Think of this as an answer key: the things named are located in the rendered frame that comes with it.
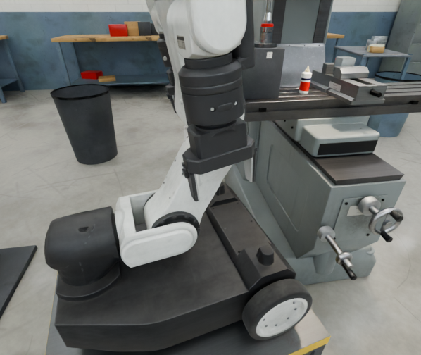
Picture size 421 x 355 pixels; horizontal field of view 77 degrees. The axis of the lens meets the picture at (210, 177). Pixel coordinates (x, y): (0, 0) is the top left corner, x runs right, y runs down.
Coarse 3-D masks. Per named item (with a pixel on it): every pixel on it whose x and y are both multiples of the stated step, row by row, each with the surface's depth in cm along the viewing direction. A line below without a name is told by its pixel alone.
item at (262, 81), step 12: (264, 48) 99; (276, 48) 99; (264, 60) 100; (276, 60) 100; (252, 72) 101; (264, 72) 102; (276, 72) 103; (252, 84) 104; (264, 84) 104; (276, 84) 105; (252, 96) 107; (264, 96) 107; (276, 96) 108
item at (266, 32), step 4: (260, 28) 99; (264, 28) 98; (268, 28) 97; (272, 28) 98; (260, 32) 100; (264, 32) 98; (268, 32) 98; (260, 36) 100; (264, 36) 99; (268, 36) 99; (260, 40) 101; (264, 40) 100; (268, 40) 100
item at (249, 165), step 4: (256, 152) 46; (248, 160) 46; (252, 160) 45; (244, 164) 48; (248, 164) 47; (252, 164) 45; (244, 168) 49; (248, 168) 47; (252, 168) 46; (248, 172) 48; (252, 172) 47; (248, 176) 48; (252, 176) 47; (252, 180) 48
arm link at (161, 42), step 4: (152, 8) 71; (152, 12) 70; (156, 12) 64; (152, 16) 71; (156, 16) 65; (156, 20) 67; (156, 24) 69; (160, 24) 66; (156, 28) 72; (160, 28) 69; (160, 32) 70; (160, 36) 72; (164, 36) 71; (160, 40) 72; (164, 40) 71; (160, 44) 72; (164, 44) 71; (160, 48) 73; (164, 48) 72
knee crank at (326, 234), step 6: (324, 228) 100; (330, 228) 100; (318, 234) 101; (324, 234) 99; (330, 234) 100; (324, 240) 101; (330, 240) 97; (336, 246) 95; (336, 252) 94; (342, 252) 90; (348, 252) 90; (336, 258) 91; (342, 258) 89; (348, 258) 90; (342, 264) 91; (348, 264) 88; (348, 270) 88; (354, 276) 86
